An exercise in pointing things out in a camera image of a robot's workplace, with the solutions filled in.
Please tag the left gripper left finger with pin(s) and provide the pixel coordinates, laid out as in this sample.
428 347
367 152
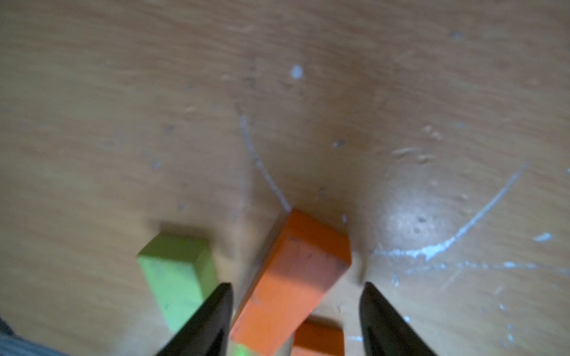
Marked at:
207 331

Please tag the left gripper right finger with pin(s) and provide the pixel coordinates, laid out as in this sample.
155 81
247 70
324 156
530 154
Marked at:
384 330

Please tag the small light green block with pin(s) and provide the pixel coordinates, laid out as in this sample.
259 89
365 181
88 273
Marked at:
181 274

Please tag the orange block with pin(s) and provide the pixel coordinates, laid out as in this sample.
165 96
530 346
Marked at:
316 337
306 260

